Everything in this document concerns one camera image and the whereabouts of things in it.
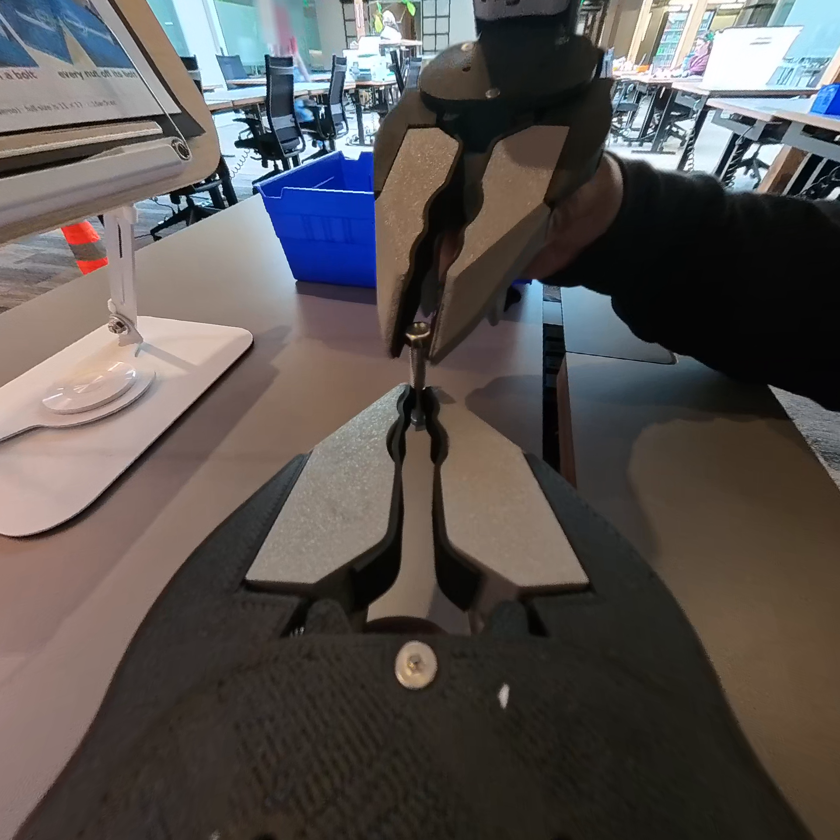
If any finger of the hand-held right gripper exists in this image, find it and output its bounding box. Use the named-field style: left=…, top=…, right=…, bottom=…
left=428, top=123, right=572, bottom=363
left=373, top=125, right=463, bottom=358

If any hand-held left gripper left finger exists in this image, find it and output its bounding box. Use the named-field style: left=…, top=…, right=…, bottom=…
left=245, top=382, right=416, bottom=624

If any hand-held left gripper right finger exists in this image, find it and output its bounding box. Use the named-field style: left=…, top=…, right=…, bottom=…
left=420, top=384, right=592, bottom=636

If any silver bolt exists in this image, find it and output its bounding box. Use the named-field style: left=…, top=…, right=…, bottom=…
left=408, top=340, right=431, bottom=431

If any person's right forearm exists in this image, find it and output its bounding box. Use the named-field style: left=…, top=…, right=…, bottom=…
left=545, top=157, right=840, bottom=421

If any person's right hand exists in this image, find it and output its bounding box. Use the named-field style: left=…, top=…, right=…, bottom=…
left=521, top=152, right=624, bottom=283

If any blue plastic bin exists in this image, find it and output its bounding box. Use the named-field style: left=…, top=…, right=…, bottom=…
left=256, top=151, right=532, bottom=291

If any group of black office chairs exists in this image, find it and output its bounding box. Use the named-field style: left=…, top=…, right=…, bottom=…
left=150, top=51, right=427, bottom=240

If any grey desk hatch cover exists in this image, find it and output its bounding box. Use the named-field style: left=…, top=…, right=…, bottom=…
left=561, top=283, right=678, bottom=366

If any white desk stand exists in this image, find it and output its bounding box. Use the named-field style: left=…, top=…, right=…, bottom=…
left=0, top=125, right=253, bottom=539

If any white display panel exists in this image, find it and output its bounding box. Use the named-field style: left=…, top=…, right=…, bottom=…
left=701, top=26, right=805, bottom=89

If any brown office desk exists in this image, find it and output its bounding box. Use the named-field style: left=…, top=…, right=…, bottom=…
left=676, top=82, right=840, bottom=191

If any orange traffic cone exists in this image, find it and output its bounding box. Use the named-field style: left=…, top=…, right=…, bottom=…
left=60, top=222, right=109, bottom=275

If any printed instruction sheet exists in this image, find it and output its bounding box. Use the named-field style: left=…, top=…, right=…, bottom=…
left=0, top=0, right=181, bottom=135

